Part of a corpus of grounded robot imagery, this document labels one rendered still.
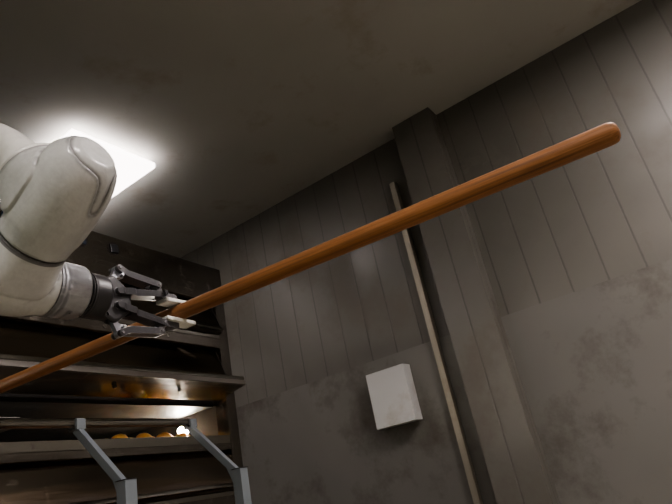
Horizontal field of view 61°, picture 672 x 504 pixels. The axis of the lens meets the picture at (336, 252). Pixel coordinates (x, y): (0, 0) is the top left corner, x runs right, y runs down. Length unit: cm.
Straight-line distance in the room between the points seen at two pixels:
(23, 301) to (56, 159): 22
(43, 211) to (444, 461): 323
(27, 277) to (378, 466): 333
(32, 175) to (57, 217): 6
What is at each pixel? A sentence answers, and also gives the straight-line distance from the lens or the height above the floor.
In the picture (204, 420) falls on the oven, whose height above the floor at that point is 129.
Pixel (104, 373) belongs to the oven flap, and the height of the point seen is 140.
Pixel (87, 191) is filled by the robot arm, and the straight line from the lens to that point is 82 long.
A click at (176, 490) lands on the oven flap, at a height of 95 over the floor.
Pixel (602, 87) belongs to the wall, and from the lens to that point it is 393.
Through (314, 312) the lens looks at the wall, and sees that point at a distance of 437.
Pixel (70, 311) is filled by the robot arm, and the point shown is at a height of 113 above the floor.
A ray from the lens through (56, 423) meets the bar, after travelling 199.
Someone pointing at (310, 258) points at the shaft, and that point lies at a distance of 93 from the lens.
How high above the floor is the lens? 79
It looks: 23 degrees up
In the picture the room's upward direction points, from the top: 12 degrees counter-clockwise
